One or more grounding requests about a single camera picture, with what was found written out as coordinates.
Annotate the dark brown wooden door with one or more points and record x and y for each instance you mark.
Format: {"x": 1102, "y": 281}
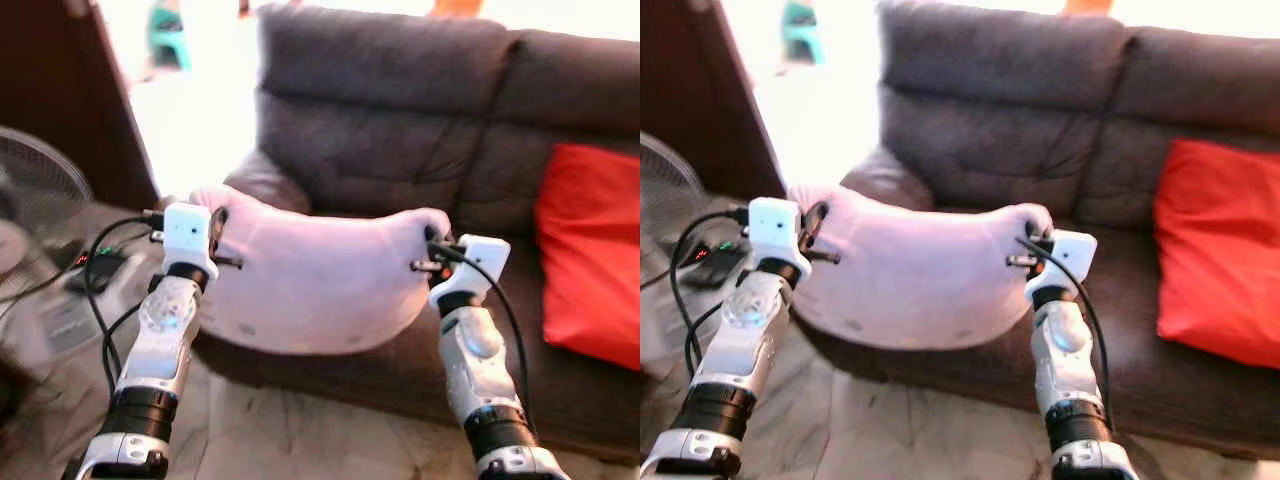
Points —
{"x": 60, "y": 80}
{"x": 700, "y": 90}

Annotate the red cushion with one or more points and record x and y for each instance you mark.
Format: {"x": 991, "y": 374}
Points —
{"x": 1215, "y": 250}
{"x": 590, "y": 250}

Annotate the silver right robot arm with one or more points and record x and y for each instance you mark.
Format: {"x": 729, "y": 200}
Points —
{"x": 475, "y": 370}
{"x": 1065, "y": 360}

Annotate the black power strip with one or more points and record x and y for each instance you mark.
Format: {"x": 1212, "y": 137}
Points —
{"x": 100, "y": 270}
{"x": 720, "y": 265}

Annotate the orange object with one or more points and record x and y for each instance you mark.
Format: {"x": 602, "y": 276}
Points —
{"x": 1088, "y": 6}
{"x": 457, "y": 7}

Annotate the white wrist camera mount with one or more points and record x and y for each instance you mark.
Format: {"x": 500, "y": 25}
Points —
{"x": 185, "y": 235}
{"x": 1070, "y": 258}
{"x": 772, "y": 228}
{"x": 480, "y": 265}

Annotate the grey standing fan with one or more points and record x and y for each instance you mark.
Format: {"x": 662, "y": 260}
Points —
{"x": 40, "y": 180}
{"x": 670, "y": 180}

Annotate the pale pink pillow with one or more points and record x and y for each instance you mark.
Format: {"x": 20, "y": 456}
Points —
{"x": 320, "y": 280}
{"x": 920, "y": 275}

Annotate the teal plastic chair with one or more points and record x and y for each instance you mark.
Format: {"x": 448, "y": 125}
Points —
{"x": 170, "y": 40}
{"x": 802, "y": 30}

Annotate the dark brown sofa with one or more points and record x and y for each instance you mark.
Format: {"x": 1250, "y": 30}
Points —
{"x": 400, "y": 130}
{"x": 1000, "y": 120}

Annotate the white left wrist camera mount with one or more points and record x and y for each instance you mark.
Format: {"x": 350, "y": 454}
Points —
{"x": 772, "y": 228}
{"x": 185, "y": 235}

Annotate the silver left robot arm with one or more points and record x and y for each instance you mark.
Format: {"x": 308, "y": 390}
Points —
{"x": 160, "y": 340}
{"x": 740, "y": 350}

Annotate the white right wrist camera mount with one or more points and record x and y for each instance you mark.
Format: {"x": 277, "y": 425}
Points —
{"x": 480, "y": 265}
{"x": 1070, "y": 258}

